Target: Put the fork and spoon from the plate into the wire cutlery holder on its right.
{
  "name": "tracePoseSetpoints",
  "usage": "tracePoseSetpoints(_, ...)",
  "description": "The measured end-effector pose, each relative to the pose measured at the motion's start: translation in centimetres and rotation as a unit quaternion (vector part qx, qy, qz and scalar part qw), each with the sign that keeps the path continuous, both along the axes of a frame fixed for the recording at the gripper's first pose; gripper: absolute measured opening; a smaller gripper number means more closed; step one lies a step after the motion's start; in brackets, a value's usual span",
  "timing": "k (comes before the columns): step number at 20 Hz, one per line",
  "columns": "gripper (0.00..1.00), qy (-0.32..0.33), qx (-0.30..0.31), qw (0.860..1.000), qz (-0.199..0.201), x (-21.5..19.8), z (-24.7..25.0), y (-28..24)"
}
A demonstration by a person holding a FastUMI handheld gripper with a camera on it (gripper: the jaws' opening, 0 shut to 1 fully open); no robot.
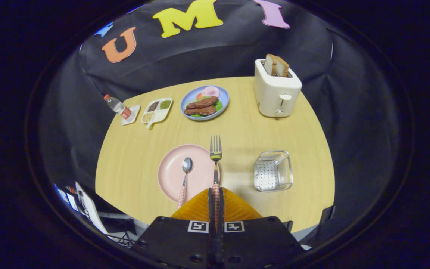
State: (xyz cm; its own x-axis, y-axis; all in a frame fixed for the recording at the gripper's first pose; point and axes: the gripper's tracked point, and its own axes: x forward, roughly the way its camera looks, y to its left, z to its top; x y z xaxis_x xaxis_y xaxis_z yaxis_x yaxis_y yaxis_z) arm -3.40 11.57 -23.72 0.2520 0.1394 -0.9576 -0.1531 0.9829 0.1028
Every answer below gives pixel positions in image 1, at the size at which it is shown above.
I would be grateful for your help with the pink ham slice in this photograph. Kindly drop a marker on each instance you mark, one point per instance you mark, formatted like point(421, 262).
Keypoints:
point(211, 91)

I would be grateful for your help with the white flat panel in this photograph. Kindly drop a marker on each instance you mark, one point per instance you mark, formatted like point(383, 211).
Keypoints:
point(90, 211)

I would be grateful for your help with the blue plate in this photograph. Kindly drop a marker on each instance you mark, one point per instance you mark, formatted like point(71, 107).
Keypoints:
point(189, 99)

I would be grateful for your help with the green lettuce leaf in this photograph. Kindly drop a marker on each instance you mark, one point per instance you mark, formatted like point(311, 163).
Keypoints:
point(219, 106)

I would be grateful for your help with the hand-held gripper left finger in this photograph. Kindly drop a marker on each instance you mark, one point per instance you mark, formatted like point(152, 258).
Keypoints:
point(177, 239)

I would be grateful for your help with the toast slice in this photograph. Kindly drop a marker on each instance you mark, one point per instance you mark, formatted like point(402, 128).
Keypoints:
point(282, 67)
point(269, 64)

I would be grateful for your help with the small white square coaster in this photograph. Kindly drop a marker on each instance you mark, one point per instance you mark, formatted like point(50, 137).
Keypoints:
point(133, 114)

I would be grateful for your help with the pink plate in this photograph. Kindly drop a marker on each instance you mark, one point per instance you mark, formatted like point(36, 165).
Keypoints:
point(172, 173)

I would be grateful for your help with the white toaster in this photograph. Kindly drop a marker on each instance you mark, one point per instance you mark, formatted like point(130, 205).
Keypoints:
point(274, 97)

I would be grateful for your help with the brown meat slice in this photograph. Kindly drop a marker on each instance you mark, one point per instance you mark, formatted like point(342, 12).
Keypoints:
point(203, 102)
point(200, 111)

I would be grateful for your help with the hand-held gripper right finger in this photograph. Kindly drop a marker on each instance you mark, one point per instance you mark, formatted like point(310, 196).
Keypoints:
point(256, 239)

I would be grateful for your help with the plastic bottle with red cap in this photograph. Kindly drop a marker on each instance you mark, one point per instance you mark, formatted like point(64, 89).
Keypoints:
point(118, 107)

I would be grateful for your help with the white divided condiment tray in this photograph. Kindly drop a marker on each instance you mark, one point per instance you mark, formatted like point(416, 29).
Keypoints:
point(159, 112)

